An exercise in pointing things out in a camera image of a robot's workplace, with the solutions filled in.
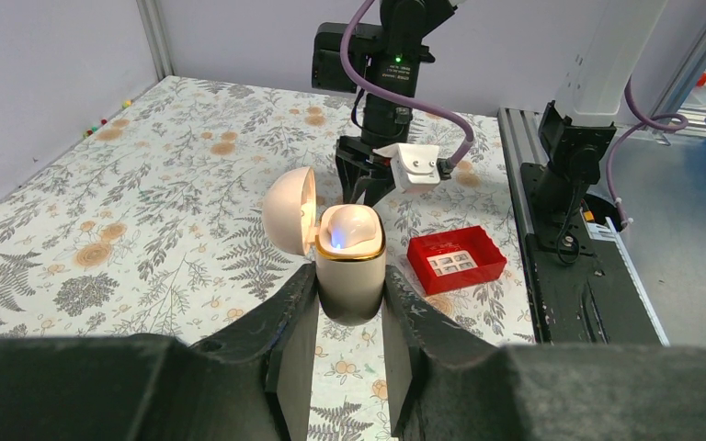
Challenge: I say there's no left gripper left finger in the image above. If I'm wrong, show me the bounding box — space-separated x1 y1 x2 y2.
0 264 319 440

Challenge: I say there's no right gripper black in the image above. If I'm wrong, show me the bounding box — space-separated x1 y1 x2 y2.
336 134 408 208

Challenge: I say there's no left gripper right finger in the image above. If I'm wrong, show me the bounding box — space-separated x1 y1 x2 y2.
382 266 706 440

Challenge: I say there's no beige earbud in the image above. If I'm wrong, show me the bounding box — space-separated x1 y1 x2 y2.
327 204 378 250

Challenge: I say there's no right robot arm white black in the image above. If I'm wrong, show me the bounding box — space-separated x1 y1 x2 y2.
312 1 666 266

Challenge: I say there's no red plastic tray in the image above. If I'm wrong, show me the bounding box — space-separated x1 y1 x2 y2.
407 226 507 296

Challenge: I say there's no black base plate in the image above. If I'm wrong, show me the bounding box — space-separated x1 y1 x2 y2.
497 107 671 347

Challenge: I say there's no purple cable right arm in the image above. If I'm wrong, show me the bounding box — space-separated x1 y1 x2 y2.
339 0 690 230

